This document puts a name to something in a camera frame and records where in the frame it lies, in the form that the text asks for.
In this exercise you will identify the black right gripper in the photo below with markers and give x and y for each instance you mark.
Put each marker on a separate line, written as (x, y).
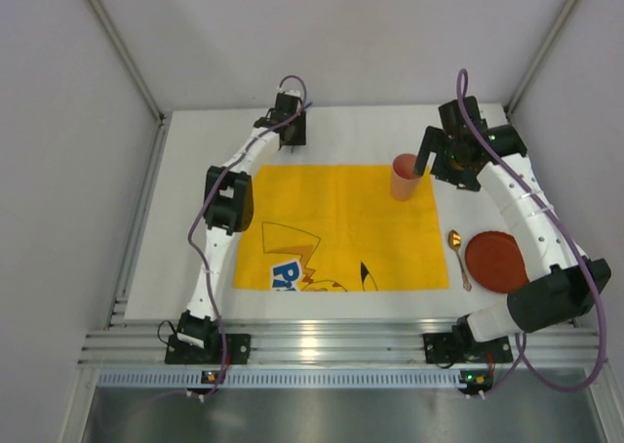
(434, 142)

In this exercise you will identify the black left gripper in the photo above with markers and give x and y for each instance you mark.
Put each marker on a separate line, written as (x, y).
(293, 134)

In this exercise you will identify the blue plastic fork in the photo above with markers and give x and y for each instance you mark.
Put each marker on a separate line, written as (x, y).
(296, 133)

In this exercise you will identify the pink plastic cup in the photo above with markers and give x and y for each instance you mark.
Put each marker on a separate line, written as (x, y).
(403, 180)

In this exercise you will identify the gold metal spoon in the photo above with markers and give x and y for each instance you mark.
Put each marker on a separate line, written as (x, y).
(455, 242)

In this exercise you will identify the yellow Pikachu cloth placemat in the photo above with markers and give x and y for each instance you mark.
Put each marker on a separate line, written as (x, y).
(337, 229)

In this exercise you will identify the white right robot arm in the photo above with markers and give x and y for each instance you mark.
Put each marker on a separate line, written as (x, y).
(562, 281)

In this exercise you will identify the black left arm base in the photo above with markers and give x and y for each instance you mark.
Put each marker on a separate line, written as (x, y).
(196, 341)

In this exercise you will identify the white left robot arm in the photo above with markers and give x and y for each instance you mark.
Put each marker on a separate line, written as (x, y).
(228, 208)

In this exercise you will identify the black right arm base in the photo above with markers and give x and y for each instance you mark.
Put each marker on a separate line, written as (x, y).
(458, 346)

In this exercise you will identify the red round plate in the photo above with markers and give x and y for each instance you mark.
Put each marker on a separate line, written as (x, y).
(494, 260)

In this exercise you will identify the aluminium front rail frame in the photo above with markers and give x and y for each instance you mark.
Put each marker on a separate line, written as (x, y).
(330, 343)

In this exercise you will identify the perforated cable duct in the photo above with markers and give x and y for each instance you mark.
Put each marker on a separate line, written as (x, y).
(295, 379)

